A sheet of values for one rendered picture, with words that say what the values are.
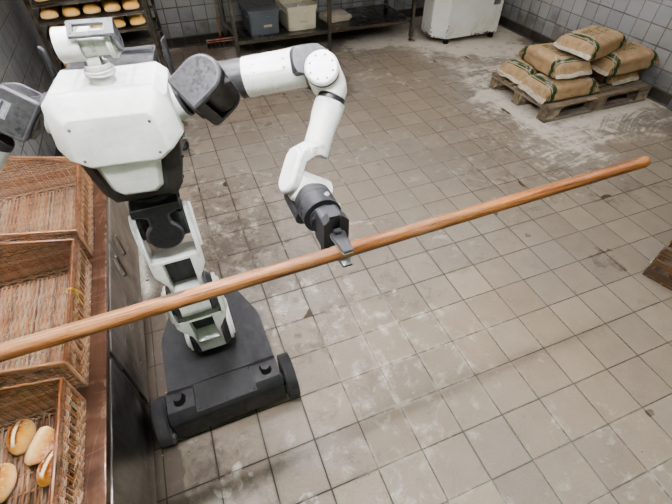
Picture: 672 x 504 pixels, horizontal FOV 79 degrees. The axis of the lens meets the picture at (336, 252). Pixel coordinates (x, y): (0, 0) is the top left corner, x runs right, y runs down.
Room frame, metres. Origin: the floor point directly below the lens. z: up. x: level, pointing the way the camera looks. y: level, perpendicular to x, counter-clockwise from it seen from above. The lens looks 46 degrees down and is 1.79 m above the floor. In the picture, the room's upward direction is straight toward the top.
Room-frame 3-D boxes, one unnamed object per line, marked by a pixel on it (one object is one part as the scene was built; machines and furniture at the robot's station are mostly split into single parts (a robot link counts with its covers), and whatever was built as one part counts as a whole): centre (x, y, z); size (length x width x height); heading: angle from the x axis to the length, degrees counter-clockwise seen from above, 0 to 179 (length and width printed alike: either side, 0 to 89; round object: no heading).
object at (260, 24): (5.07, 0.85, 0.35); 0.50 x 0.36 x 0.24; 21
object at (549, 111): (3.91, -2.23, 0.07); 1.20 x 0.80 x 0.14; 111
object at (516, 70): (3.98, -1.88, 0.22); 0.62 x 0.36 x 0.15; 117
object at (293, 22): (5.22, 0.46, 0.35); 0.50 x 0.36 x 0.24; 23
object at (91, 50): (0.90, 0.52, 1.47); 0.10 x 0.07 x 0.09; 104
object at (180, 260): (0.92, 0.51, 0.78); 0.18 x 0.15 x 0.47; 113
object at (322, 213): (0.68, 0.02, 1.19); 0.12 x 0.10 x 0.13; 22
